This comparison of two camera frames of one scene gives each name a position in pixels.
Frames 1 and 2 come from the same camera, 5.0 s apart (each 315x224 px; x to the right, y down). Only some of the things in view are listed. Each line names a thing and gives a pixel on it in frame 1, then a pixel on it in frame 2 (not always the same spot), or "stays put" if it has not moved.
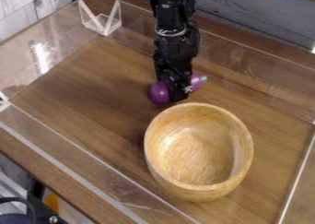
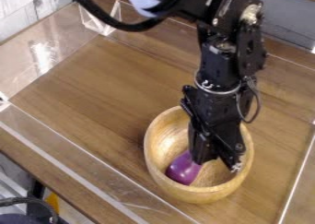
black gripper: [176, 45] → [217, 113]
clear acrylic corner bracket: [101, 23] stays put
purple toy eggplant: [157, 90] → [181, 170]
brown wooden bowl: [197, 152] stays put
